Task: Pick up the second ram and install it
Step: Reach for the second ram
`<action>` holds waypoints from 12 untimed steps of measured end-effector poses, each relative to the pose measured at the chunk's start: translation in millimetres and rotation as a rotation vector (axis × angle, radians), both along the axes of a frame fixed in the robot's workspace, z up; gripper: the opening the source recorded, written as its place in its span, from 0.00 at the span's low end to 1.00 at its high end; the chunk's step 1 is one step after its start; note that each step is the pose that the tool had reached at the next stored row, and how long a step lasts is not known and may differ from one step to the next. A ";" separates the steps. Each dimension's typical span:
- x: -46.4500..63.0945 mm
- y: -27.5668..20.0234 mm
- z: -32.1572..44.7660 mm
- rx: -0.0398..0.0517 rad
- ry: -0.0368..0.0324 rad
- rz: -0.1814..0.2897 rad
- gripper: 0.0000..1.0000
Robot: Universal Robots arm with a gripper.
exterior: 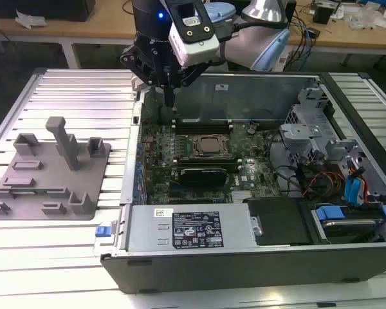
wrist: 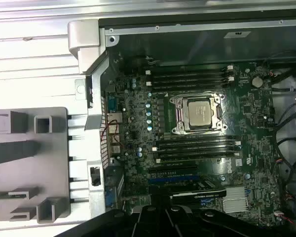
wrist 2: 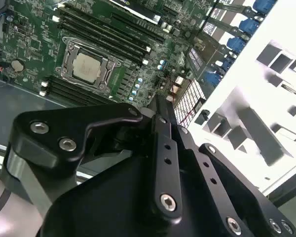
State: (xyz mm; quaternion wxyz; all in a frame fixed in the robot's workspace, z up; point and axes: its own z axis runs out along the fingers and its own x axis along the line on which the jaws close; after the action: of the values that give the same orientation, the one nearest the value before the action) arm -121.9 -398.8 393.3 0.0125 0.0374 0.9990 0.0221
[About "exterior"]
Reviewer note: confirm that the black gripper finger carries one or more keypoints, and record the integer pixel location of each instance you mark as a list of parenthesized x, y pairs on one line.
[(189, 77), (138, 64)]

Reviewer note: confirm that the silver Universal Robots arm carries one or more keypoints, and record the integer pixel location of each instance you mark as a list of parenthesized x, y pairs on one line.
[(244, 48)]

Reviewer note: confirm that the black RAM slot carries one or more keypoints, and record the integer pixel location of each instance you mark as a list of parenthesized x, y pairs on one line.
[(202, 130), (202, 122), (180, 158), (212, 168)]

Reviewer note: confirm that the grey case corner latch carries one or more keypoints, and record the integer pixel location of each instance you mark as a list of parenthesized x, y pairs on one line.
[(136, 84)]

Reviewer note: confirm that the wooden desk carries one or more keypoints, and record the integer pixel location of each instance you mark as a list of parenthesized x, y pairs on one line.
[(99, 25)]

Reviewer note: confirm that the silver CPU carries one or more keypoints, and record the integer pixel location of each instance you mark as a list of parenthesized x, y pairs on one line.
[(210, 145)]

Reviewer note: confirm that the black graphics card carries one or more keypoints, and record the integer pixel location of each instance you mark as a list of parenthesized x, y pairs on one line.
[(202, 177)]

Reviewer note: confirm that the large black box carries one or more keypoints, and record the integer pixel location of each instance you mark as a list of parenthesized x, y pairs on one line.
[(51, 9)]

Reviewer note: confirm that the green motherboard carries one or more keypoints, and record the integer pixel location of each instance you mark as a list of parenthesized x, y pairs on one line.
[(260, 167)]

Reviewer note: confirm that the crumpled white paper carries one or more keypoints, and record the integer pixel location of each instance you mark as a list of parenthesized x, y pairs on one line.
[(29, 21)]

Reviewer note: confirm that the grey metal drive cage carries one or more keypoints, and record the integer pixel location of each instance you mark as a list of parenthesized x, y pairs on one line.
[(297, 132)]

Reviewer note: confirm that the tall black box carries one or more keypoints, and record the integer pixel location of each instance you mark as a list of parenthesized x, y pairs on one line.
[(291, 9)]

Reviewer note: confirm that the silver finned heat sink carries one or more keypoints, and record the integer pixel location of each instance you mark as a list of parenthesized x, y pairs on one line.
[(243, 196)]

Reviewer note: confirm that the small black adapter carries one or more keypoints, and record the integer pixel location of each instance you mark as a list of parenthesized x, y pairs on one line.
[(314, 33)]

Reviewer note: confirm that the grey parts rack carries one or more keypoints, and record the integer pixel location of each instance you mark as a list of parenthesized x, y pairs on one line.
[(51, 180)]

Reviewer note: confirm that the small black box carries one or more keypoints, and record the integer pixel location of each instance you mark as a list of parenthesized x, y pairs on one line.
[(323, 15)]

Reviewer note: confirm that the grey power supply with label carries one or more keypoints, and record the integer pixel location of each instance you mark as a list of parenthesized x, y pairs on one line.
[(148, 228)]

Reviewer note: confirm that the black plastic shroud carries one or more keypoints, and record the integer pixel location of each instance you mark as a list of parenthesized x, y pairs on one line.
[(276, 222)]

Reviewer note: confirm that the blue case latch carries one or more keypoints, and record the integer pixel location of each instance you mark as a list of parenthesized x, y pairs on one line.
[(103, 231)]

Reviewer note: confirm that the clear plastic bags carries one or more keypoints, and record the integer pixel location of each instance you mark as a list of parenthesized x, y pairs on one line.
[(363, 17)]

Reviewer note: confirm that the hard disk in blue carrier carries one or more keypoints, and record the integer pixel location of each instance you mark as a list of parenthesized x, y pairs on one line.
[(329, 214)]

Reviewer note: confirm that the black open PC case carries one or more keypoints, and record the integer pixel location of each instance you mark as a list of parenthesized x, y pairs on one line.
[(212, 273)]

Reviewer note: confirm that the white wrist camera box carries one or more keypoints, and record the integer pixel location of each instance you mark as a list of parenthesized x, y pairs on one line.
[(196, 48)]

